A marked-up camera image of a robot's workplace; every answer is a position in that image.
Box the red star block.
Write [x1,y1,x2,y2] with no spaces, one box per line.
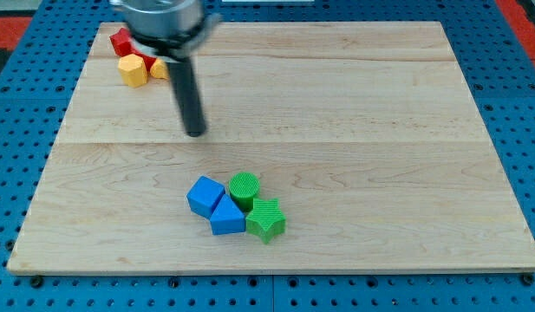
[109,28,155,71]

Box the yellow hexagon block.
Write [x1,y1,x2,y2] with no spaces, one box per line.
[117,54,148,88]

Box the blue cube block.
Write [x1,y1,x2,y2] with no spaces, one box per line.
[186,176,225,219]

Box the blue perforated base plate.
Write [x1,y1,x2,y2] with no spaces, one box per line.
[0,0,535,311]

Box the blue triangle block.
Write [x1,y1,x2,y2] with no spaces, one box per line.
[210,194,245,236]

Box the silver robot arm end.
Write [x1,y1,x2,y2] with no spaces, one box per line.
[109,0,223,62]

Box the wooden board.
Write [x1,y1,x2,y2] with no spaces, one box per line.
[7,22,535,276]

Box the green cylinder block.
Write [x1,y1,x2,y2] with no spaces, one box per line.
[228,172,260,212]

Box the green star block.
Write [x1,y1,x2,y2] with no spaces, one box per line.
[245,198,286,244]

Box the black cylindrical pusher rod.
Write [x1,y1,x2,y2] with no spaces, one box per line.
[167,57,207,137]

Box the yellow rounded block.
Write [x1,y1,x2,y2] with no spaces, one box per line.
[149,59,169,80]

